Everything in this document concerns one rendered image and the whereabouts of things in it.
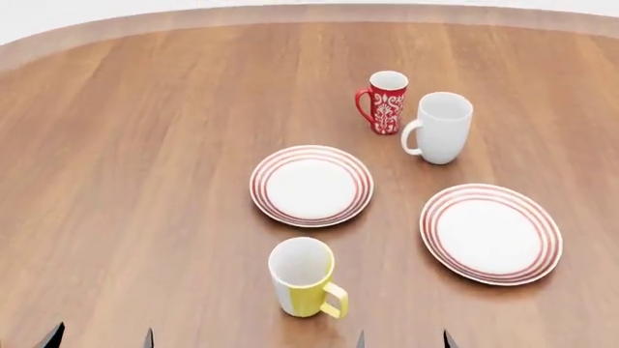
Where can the plain white mug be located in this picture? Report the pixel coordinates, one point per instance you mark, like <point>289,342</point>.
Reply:
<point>442,134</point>

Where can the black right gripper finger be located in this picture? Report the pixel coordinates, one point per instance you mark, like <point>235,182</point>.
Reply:
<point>361,340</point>
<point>450,340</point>

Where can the yellow and white mug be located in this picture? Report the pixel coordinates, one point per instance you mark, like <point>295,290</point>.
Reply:
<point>304,293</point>

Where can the red-striped white plate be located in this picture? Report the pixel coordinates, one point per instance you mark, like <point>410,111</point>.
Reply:
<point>491,233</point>
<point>312,186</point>

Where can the red patterned tall mug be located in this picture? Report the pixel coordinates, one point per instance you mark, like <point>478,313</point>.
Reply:
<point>387,108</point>

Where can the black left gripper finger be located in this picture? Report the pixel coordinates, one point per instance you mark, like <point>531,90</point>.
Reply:
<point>54,338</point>
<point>149,340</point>

